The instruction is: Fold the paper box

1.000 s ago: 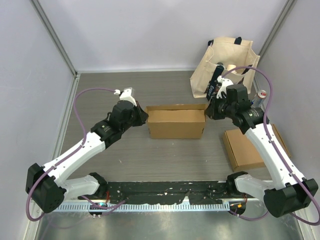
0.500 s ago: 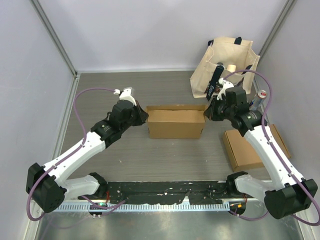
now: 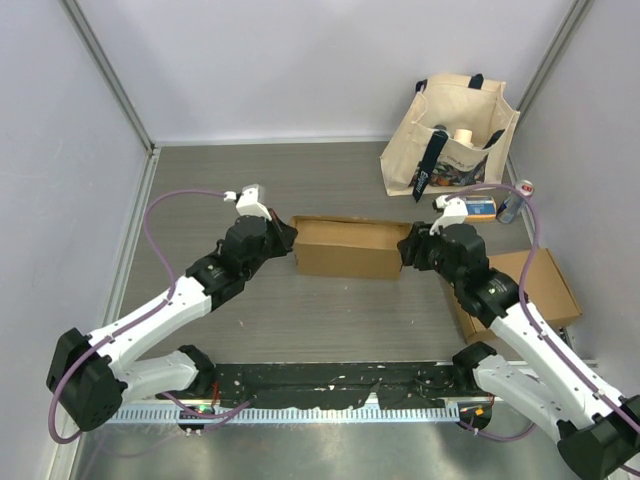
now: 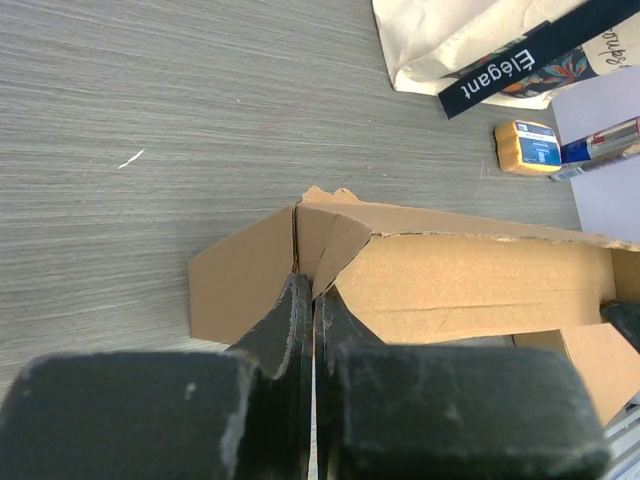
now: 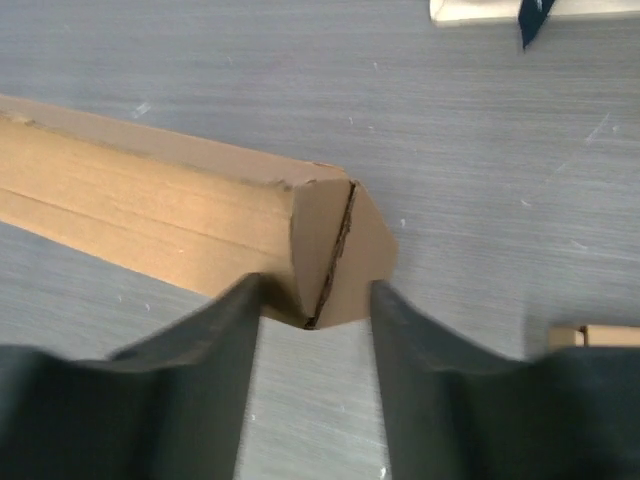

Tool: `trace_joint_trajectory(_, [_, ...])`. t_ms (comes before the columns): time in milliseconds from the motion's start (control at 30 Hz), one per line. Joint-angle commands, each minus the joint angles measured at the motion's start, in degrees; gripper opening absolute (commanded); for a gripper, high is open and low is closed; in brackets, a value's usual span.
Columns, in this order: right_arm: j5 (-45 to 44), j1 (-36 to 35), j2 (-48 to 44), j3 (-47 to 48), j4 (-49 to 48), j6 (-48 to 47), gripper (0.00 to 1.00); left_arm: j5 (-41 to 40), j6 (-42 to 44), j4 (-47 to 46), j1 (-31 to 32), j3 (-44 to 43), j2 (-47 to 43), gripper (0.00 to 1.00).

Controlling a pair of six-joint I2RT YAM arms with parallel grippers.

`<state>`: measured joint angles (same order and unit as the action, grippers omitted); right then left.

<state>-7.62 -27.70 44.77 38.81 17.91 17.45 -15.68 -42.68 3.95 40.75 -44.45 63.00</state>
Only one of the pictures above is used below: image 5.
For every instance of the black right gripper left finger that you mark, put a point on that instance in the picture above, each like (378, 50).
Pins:
(170, 406)

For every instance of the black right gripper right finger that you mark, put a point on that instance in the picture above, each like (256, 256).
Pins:
(453, 409)

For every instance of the brown cardboard box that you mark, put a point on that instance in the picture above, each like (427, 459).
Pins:
(593, 335)

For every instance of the spare cardboard sheet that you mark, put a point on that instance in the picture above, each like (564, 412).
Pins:
(195, 213)

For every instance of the beige canvas tote bag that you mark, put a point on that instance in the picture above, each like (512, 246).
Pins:
(528, 16)

